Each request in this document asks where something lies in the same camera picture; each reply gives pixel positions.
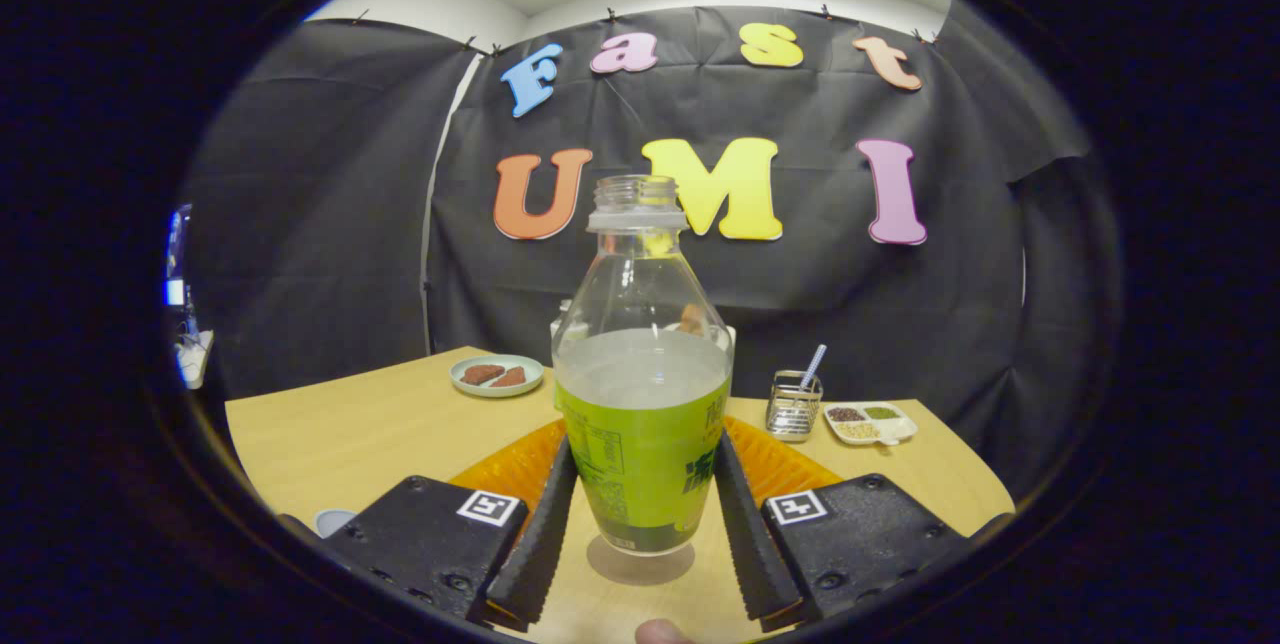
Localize distant white equipment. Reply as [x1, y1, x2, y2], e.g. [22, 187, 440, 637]
[165, 204, 216, 391]

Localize white divided dish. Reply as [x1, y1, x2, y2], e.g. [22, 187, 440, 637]
[822, 402, 919, 447]

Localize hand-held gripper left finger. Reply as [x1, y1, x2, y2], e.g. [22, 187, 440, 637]
[320, 419, 579, 630]

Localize juice bottle green label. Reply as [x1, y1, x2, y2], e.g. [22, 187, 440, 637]
[551, 175, 734, 557]

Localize metal wire holder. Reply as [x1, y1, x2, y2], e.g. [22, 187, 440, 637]
[765, 370, 824, 443]

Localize black backdrop cloth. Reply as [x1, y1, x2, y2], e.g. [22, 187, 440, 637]
[180, 4, 1121, 505]

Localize wooden table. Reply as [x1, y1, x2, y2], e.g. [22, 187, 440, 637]
[225, 346, 1016, 643]

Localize pale green plate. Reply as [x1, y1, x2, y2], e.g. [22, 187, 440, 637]
[450, 354, 545, 398]

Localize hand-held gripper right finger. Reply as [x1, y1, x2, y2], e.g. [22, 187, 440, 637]
[713, 414, 976, 630]

